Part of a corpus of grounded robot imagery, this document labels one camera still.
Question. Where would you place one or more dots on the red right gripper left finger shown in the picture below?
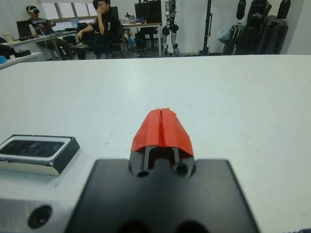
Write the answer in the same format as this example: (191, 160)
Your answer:
(148, 131)

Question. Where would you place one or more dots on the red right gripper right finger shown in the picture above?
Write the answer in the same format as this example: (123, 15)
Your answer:
(175, 131)

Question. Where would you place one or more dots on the black office chair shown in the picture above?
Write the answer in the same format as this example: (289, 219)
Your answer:
(117, 46)

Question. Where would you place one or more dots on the silver humanoid robot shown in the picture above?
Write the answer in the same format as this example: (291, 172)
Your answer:
(170, 29)

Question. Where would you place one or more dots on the white desk with legs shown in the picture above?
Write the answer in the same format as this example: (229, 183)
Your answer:
(143, 24)

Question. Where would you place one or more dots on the black light stand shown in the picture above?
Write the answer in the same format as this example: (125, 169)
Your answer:
(207, 29)

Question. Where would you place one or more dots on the pale plastic bag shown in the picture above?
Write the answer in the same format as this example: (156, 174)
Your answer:
(223, 35)

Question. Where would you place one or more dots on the seated person in black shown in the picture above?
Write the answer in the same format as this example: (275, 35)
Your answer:
(107, 24)

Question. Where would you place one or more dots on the large black monitor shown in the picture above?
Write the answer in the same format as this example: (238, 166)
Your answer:
(148, 11)

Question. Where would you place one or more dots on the dark laptop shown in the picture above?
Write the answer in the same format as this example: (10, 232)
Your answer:
(47, 28)

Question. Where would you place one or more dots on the black tray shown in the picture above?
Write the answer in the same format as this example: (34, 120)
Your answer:
(22, 53)

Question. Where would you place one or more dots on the long white desk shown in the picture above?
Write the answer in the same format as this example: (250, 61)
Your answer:
(31, 40)

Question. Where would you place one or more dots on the white bottle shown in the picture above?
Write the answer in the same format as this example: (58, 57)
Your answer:
(31, 30)

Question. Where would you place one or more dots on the person with VR headset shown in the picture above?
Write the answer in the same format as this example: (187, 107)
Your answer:
(36, 20)

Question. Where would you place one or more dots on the small black monitor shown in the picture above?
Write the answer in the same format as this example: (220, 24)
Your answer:
(23, 29)

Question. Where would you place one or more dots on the blue small container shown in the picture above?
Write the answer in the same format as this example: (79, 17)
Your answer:
(2, 60)

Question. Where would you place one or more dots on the white camera box base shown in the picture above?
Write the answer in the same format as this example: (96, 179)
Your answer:
(65, 155)

